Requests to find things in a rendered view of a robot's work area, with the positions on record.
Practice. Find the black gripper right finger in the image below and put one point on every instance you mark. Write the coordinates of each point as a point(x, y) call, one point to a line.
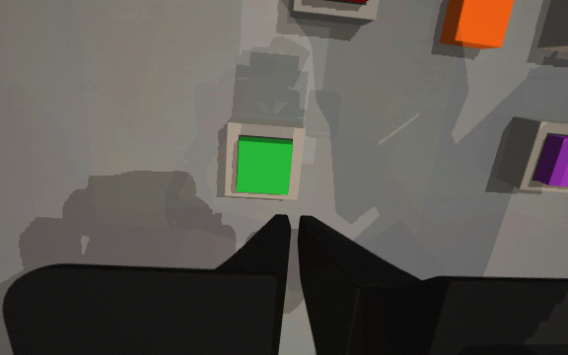
point(358, 304)

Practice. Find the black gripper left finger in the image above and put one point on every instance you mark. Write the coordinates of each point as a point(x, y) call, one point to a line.
point(88, 309)

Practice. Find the green button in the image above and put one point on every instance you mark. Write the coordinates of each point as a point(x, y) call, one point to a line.
point(264, 158)

